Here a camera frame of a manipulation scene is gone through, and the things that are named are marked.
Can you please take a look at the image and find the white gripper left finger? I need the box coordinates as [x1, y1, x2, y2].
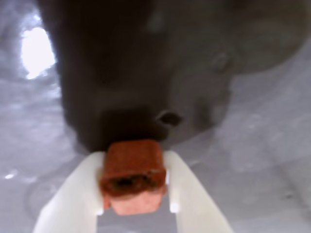
[33, 150, 108, 233]

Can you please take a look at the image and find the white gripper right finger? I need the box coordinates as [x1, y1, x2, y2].
[165, 150, 234, 233]

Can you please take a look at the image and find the small red cube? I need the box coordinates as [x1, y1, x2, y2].
[99, 139, 168, 216]

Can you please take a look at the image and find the black glossy table mat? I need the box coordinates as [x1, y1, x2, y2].
[0, 0, 311, 233]

